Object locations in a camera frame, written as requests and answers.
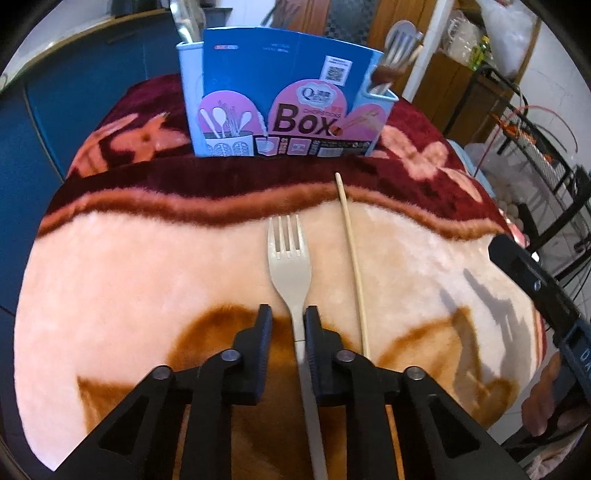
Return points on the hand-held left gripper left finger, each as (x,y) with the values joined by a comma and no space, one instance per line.
(258,350)

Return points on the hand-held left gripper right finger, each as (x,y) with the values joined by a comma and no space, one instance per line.
(318,360)

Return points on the beige plastic fork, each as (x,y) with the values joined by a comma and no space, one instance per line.
(288,267)

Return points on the light blue utensil holder box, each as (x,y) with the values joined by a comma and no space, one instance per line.
(286,69)

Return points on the person's right hand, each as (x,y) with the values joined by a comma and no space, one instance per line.
(540,401)

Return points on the pile of pale round produce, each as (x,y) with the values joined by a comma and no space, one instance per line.
(505,203)

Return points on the black metal rack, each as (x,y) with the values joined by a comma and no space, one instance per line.
(575,194)

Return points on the wooden chopstick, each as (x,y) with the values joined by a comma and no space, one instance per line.
(351,258)

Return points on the dark red floral blanket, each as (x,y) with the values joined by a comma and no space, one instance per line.
(138,277)

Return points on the wooden niche shelf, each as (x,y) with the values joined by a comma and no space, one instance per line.
(443,83)

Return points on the white plastic bag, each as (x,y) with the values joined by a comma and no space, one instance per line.
(508,37)

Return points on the clear plastic jug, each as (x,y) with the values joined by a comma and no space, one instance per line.
(461,41)

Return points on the wooden door with glass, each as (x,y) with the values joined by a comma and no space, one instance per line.
(355,23)

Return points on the blue kitchen base cabinets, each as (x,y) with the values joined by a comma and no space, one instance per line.
(69,92)

